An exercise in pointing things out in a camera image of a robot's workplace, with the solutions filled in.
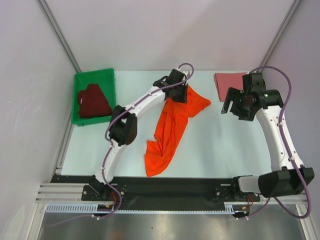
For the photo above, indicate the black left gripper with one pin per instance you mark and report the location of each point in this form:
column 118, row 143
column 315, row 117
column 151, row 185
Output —
column 183, row 98

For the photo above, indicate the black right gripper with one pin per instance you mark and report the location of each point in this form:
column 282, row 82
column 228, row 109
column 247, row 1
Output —
column 233, row 101

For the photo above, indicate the orange t-shirt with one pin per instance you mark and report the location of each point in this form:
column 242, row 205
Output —
column 170, row 128

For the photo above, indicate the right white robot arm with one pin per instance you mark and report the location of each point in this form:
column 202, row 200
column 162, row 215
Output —
column 288, row 174

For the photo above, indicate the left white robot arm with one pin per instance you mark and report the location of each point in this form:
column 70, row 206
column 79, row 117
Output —
column 123, row 127

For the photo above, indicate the folded pink t-shirt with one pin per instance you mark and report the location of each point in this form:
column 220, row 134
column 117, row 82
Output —
column 224, row 81

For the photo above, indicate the green plastic bin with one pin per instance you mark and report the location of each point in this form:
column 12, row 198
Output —
column 105, row 78

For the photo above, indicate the dark red t-shirt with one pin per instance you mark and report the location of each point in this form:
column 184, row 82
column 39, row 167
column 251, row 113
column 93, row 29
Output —
column 93, row 103

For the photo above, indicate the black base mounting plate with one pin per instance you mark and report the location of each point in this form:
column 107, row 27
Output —
column 165, row 193

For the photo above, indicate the aluminium frame rail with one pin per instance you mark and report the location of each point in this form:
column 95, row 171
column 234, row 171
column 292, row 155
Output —
column 72, row 193

